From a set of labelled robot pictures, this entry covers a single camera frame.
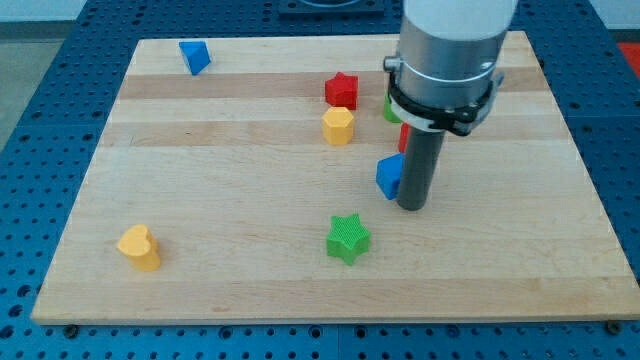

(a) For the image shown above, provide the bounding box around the yellow heart block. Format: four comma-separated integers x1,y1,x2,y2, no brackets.
116,224,161,272

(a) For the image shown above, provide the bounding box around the blue triangular prism block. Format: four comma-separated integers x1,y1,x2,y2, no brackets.
179,41,211,76

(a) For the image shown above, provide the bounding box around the green star block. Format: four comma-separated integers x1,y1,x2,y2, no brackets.
326,213,371,266

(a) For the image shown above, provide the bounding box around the wooden board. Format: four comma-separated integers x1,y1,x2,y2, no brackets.
32,31,639,325

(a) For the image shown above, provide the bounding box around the blue cube block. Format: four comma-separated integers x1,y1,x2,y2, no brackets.
376,153,404,200

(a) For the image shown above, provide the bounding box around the yellow hexagon block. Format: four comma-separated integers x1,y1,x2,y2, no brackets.
322,107,354,146

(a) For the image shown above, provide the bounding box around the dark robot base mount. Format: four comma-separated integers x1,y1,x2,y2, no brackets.
278,0,385,17

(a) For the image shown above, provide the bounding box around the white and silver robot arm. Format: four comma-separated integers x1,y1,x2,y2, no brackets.
383,0,517,211

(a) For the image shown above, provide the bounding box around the red block behind rod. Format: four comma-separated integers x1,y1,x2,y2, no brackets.
397,123,410,153

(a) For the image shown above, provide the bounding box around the blue perforated table plate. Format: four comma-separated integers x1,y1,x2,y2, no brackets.
1,0,639,359

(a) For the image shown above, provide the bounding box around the red star block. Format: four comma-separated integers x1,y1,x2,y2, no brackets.
325,72,359,110

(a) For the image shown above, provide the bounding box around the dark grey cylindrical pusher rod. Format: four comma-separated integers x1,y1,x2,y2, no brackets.
396,127,444,211

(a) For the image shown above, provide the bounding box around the green block behind arm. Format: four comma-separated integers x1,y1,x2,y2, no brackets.
383,93,402,123

